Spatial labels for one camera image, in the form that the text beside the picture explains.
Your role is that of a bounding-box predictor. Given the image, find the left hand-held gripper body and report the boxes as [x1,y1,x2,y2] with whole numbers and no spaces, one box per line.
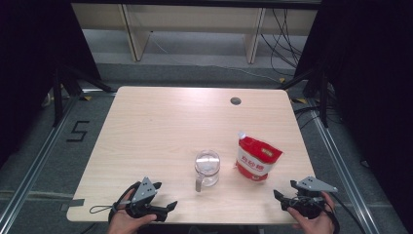
[125,175,168,222]

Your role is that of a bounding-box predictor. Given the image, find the thin black cord loop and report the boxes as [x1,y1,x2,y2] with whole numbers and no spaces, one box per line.
[89,203,131,215]

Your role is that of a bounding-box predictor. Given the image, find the black floor cables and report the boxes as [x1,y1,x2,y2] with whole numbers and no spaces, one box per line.
[293,106,343,131]

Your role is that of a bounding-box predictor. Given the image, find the red and white sugar bag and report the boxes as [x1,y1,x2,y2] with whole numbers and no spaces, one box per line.
[235,131,283,182]

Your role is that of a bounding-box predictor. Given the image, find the thin grey floor cable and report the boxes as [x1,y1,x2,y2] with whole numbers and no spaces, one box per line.
[150,31,281,82]

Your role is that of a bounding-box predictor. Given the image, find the black curtain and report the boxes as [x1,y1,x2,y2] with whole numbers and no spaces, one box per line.
[292,0,413,232]
[0,0,102,167]

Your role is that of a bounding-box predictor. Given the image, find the black metal stand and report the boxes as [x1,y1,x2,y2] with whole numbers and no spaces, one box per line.
[53,63,115,129]
[278,68,329,129]

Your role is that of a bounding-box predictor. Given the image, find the black wrist strap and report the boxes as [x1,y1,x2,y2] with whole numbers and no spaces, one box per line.
[108,180,141,223]
[322,208,341,234]

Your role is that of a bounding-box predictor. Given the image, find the grey tape strip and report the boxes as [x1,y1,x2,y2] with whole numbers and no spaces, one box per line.
[59,198,86,212]

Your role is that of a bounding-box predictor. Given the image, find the pale wooden shelf unit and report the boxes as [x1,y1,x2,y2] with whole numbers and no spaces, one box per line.
[71,3,319,64]

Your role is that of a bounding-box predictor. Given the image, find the black cable bundle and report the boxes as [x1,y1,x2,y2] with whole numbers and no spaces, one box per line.
[260,8,305,78]

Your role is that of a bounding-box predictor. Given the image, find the aluminium floor rail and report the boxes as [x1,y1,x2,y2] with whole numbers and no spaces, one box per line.
[307,102,372,234]
[0,95,80,226]

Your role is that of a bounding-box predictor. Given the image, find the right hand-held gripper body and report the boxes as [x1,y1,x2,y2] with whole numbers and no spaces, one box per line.
[283,175,339,219]

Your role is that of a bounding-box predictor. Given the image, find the person's right hand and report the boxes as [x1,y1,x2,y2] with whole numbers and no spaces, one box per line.
[286,191,336,234]

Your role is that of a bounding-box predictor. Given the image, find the person's left hand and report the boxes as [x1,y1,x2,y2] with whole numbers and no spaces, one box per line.
[106,189,158,234]

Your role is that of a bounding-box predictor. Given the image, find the clear glass jar with lid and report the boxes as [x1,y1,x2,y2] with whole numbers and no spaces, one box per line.
[194,149,222,193]

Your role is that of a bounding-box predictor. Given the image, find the thin black floor cable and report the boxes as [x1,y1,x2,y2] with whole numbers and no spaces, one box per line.
[330,191,368,234]

